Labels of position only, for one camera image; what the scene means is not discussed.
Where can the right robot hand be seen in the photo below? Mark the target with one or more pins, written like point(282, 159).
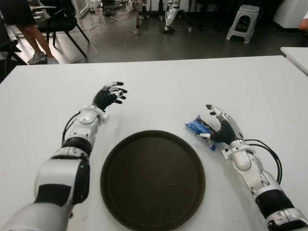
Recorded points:
point(227, 133)

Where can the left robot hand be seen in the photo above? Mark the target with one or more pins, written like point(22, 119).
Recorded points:
point(104, 97)

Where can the blue Oreo packet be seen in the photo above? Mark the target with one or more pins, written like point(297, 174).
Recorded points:
point(196, 125)

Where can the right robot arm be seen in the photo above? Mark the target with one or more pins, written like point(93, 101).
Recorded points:
point(243, 161)

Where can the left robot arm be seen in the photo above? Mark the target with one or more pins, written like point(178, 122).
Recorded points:
point(62, 173)

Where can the round dark brown tray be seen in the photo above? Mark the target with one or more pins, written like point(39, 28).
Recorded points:
point(152, 178)

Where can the black chair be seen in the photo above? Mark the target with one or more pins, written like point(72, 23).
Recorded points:
point(57, 24)

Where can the white framed glass panel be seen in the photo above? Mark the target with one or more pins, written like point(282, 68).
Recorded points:
point(81, 7)

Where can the neighbouring white table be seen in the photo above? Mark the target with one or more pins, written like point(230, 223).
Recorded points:
point(296, 56)

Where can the white humanoid robot leg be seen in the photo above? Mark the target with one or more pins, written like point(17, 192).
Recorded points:
point(169, 14)

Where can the black office chair armrest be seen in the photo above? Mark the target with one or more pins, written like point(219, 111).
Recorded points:
point(9, 48)

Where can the standing person in black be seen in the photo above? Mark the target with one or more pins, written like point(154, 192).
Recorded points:
point(19, 12)

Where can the white plastic stool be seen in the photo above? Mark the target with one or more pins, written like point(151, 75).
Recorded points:
point(247, 10)

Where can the white cabinet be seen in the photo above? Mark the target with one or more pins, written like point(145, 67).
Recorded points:
point(291, 14)

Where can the black metal rack frame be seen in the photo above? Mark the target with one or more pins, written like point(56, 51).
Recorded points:
point(137, 16)

